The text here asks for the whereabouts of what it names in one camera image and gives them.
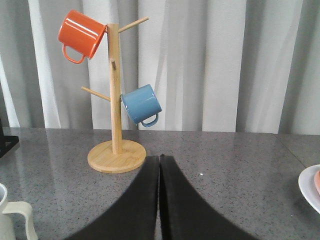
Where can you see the wooden mug tree stand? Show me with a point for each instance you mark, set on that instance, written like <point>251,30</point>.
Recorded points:
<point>116,155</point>

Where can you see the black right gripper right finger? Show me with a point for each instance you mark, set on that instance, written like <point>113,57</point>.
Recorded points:
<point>184,214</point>

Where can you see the pink item on plate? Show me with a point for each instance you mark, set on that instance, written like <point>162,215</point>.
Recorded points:
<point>317,181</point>

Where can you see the blue enamel mug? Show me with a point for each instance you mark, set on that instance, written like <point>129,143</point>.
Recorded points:
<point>142,106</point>

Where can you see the white plate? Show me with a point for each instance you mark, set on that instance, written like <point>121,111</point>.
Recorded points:
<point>308,188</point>

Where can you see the orange enamel mug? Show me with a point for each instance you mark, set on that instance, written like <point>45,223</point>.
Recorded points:
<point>81,33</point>

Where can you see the grey pleated curtain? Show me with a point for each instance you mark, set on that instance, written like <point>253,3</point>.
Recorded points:
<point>215,65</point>

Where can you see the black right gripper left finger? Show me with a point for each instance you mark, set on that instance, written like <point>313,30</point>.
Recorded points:
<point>133,216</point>

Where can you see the black wire mug rack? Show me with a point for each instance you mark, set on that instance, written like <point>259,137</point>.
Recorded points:
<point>7,142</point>

